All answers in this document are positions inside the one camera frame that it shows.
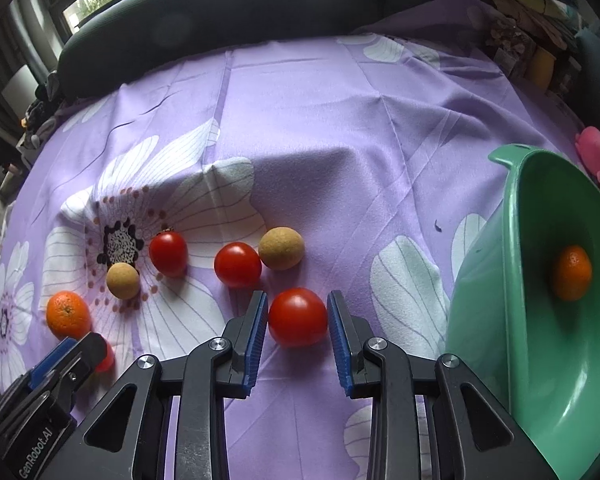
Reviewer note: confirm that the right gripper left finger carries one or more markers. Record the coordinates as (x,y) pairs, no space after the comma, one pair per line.
(168,416)

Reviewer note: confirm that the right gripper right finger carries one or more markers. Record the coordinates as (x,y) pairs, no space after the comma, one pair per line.
(438,408)

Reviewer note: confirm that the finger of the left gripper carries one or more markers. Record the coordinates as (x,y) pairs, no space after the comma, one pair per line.
(67,367)

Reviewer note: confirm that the large orange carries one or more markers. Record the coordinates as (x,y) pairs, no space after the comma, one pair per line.
(572,273)

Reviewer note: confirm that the small red cherry tomato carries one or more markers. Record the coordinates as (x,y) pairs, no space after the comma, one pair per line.
(107,362)

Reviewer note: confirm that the small mandarin orange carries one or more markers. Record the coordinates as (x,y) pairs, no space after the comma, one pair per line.
(67,315)

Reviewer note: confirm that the tan longan left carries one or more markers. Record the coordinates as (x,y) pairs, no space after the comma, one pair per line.
(123,281)

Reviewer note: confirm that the tan longan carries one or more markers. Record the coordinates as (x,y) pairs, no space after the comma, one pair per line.
(123,281)
(281,248)

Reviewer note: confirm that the red tomato with stem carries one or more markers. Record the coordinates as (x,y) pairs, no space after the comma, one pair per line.
(168,253)

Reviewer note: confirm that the tan longan right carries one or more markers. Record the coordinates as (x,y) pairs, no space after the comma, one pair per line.
(281,248)

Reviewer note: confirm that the purple floral cloth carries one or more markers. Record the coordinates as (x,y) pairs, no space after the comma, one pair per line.
(373,147)

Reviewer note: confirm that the green plastic basin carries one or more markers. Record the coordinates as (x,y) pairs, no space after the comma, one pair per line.
(538,354)

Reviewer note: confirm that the dark green sofa cushion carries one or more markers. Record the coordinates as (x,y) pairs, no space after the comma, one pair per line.
(136,36)

